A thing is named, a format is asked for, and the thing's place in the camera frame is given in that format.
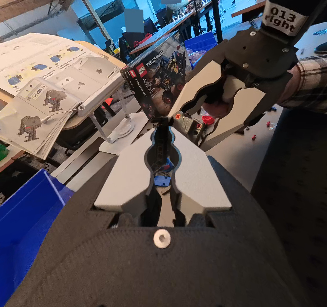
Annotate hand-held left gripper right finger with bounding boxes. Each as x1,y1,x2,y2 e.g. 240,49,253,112
170,127,232,225

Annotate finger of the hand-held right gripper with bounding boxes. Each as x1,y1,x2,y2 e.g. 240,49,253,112
168,61,223,118
201,87,267,152

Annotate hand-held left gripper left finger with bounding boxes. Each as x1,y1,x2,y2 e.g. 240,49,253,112
94,128,160,222

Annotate toy brick motor assembly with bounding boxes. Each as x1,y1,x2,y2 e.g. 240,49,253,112
150,111,208,176

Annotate grey desk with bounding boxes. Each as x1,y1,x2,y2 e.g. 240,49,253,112
50,100,284,236

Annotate white desk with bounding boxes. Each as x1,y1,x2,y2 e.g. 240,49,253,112
294,22,327,59

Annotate person's right hand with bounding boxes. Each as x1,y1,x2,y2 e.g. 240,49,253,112
204,64,302,119

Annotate small blue storage bin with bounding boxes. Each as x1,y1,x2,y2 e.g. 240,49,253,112
184,32,218,64

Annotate small blue toy brick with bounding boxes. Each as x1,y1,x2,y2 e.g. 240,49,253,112
154,175,171,187

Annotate white book stand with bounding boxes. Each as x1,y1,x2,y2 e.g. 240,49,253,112
77,78,157,156

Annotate wooden-edged table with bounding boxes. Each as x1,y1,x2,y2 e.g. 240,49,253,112
129,3,214,55
231,0,269,18

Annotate toy set box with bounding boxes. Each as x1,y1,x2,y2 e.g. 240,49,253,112
120,29,194,120

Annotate black bag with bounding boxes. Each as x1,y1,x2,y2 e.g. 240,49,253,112
55,106,109,155

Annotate black metal pole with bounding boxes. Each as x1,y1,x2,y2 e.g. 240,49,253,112
208,0,223,44

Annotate instruction booklet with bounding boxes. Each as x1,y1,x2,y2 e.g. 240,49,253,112
0,33,123,160

